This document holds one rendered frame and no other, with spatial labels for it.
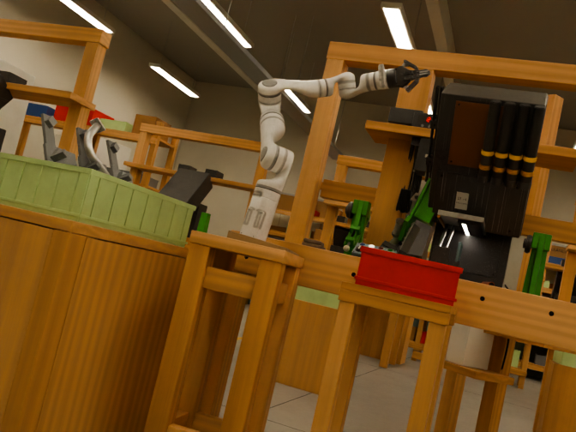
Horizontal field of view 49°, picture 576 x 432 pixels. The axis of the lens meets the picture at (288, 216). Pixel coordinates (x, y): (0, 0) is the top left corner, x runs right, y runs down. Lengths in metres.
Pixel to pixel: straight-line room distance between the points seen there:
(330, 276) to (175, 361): 0.64
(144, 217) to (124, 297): 0.30
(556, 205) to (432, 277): 10.82
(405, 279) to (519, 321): 0.45
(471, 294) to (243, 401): 0.84
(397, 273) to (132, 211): 0.92
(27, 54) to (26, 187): 8.65
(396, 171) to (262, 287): 1.18
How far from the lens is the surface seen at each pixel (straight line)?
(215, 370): 2.49
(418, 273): 2.01
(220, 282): 2.05
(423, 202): 2.56
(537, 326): 2.26
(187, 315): 2.07
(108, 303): 2.17
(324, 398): 2.04
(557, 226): 2.99
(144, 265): 2.25
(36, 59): 11.00
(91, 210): 2.11
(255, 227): 2.13
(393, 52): 3.16
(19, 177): 2.29
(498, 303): 2.25
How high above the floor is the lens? 0.78
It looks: 5 degrees up
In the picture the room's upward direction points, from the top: 13 degrees clockwise
